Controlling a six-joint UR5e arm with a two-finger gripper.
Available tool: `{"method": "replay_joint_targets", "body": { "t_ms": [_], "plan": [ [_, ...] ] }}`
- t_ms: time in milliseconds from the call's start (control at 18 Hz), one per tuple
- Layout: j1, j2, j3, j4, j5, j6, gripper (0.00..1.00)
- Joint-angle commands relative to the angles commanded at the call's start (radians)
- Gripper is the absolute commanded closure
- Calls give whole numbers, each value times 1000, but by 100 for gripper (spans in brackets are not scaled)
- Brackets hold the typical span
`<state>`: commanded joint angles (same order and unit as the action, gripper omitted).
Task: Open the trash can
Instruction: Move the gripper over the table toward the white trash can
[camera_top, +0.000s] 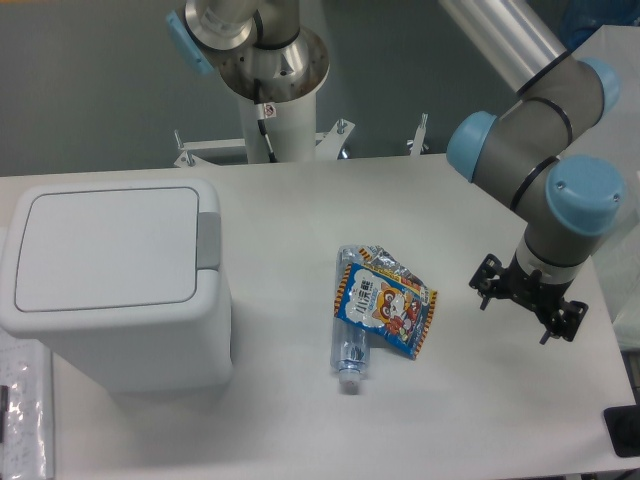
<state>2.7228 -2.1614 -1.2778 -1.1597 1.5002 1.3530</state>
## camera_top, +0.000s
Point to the clear plastic water bottle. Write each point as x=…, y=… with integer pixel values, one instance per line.
x=350, y=354

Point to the blue water jug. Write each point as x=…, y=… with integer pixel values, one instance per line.
x=581, y=19

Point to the blue cartoon snack bag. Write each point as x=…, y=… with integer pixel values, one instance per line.
x=379, y=295

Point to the black device at edge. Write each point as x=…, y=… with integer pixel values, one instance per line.
x=622, y=423

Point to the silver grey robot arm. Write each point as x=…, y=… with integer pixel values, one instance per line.
x=275, y=66

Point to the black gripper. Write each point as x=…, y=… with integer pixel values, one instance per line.
x=560, y=318

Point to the white metal base frame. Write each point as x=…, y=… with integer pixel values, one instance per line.
x=330, y=146

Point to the white plastic trash can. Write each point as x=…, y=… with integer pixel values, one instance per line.
x=123, y=280

